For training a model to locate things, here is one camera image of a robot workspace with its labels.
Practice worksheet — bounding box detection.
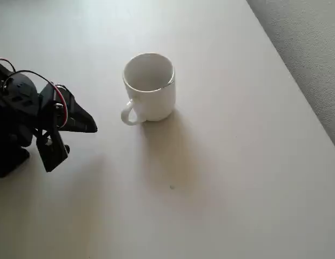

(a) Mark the red gripper servo wire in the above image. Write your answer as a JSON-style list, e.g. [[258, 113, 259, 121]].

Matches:
[[52, 83, 70, 128]]

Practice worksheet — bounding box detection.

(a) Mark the white ceramic mug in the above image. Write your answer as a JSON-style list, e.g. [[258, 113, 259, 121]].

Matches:
[[120, 52, 176, 126]]

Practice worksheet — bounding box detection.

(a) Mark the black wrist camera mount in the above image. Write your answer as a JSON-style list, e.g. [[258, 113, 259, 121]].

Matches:
[[35, 129, 71, 173]]

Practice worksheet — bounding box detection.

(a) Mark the black camera cable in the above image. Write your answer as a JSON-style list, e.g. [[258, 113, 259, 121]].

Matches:
[[6, 70, 54, 85]]

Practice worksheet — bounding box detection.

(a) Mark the silver metal teaspoon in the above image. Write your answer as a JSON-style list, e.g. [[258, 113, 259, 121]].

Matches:
[[160, 76, 176, 89]]

